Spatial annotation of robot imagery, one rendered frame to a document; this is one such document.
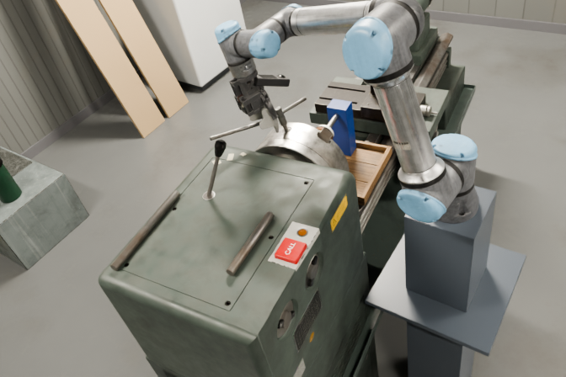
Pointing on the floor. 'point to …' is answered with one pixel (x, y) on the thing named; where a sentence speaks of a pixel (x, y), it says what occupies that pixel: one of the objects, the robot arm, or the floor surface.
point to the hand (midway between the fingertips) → (273, 124)
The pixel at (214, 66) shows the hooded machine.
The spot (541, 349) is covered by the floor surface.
